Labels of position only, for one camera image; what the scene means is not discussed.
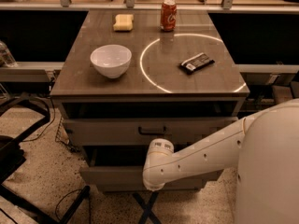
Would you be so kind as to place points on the grey wooden drawer cabinet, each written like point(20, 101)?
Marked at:
point(154, 86)

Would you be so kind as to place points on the yellow sponge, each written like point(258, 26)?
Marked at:
point(123, 22)

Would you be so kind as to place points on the orange soda can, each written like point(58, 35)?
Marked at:
point(168, 15)

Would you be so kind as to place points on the grey drawer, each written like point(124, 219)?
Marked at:
point(114, 168)
point(127, 132)

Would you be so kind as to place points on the white ceramic bowl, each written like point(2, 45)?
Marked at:
point(111, 61)

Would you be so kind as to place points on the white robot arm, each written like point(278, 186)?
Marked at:
point(264, 147)

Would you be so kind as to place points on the black snack bar packet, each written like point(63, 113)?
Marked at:
point(196, 63)

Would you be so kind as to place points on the clear plastic bottle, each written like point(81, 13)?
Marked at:
point(6, 58)

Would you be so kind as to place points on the blue tape cross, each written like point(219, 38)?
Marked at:
point(147, 208)

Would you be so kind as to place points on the black chair left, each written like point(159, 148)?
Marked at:
point(12, 157)

